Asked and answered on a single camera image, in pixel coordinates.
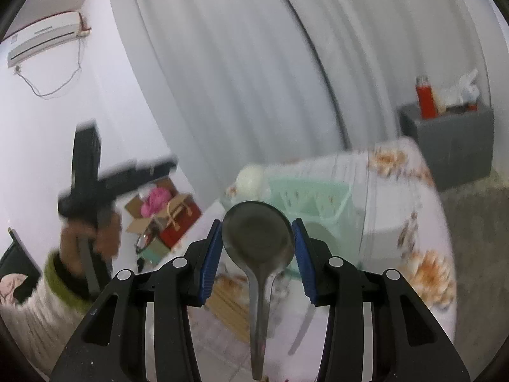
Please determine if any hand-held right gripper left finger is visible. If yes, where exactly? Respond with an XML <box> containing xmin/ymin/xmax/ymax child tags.
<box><xmin>50</xmin><ymin>219</ymin><xmax>223</xmax><ymax>382</ymax></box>

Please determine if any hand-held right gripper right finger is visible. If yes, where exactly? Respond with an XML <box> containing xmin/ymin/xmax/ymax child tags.
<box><xmin>292</xmin><ymin>218</ymin><xmax>472</xmax><ymax>382</ymax></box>

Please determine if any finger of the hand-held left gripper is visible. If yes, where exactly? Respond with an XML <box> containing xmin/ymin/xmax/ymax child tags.
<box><xmin>101</xmin><ymin>155</ymin><xmax>178</xmax><ymax>199</ymax></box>

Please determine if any pile of bamboo chopsticks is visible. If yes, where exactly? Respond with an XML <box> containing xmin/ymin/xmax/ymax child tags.
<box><xmin>205</xmin><ymin>274</ymin><xmax>255</xmax><ymax>345</ymax></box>

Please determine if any metal spoon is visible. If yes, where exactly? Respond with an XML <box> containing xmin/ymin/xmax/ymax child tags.
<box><xmin>221</xmin><ymin>201</ymin><xmax>296</xmax><ymax>381</ymax></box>

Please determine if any green star-hole utensil basket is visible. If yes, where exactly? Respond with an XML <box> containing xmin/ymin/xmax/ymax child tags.
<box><xmin>262</xmin><ymin>165</ymin><xmax>364</xmax><ymax>283</ymax></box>

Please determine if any person's left forearm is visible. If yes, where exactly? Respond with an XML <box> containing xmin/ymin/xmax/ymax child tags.
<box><xmin>0</xmin><ymin>249</ymin><xmax>116</xmax><ymax>371</ymax></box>

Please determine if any person's left hand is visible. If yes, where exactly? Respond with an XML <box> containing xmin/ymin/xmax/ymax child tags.
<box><xmin>59</xmin><ymin>207</ymin><xmax>122</xmax><ymax>283</ymax></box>

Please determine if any pink cloth bundle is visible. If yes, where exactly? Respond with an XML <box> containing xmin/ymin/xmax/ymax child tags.
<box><xmin>141</xmin><ymin>187</ymin><xmax>170</xmax><ymax>217</ymax></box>

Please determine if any red gift bag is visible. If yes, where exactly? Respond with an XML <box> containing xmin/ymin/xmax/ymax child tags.
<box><xmin>157</xmin><ymin>193</ymin><xmax>203</xmax><ymax>249</ymax></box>

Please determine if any cardboard box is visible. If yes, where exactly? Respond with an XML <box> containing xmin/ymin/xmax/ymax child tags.
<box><xmin>125</xmin><ymin>177</ymin><xmax>179</xmax><ymax>234</ymax></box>

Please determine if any pink flower-print cloth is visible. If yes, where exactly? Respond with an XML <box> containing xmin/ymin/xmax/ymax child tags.
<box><xmin>0</xmin><ymin>272</ymin><xmax>28</xmax><ymax>307</ymax></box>

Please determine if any white air conditioner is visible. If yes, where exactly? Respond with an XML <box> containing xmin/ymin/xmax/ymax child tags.
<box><xmin>7</xmin><ymin>10</ymin><xmax>86</xmax><ymax>68</ymax></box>

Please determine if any white curtain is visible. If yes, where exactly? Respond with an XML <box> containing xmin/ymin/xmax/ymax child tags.
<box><xmin>105</xmin><ymin>0</ymin><xmax>494</xmax><ymax>208</ymax></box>

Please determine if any grey cabinet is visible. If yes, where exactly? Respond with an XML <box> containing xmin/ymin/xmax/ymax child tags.
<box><xmin>398</xmin><ymin>101</ymin><xmax>496</xmax><ymax>192</ymax></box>

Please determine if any red thermos bottle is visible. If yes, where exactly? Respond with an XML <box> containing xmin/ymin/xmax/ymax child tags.
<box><xmin>416</xmin><ymin>75</ymin><xmax>437</xmax><ymax>120</ymax></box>

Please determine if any white plastic bag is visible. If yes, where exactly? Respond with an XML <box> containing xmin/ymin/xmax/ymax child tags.
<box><xmin>437</xmin><ymin>69</ymin><xmax>484</xmax><ymax>110</ymax></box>

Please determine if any thin power cord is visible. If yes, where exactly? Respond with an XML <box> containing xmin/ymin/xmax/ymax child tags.
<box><xmin>15</xmin><ymin>34</ymin><xmax>86</xmax><ymax>98</ymax></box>

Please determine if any dark furniture frame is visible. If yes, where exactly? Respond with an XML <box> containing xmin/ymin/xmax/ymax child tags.
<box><xmin>0</xmin><ymin>227</ymin><xmax>42</xmax><ymax>307</ymax></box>

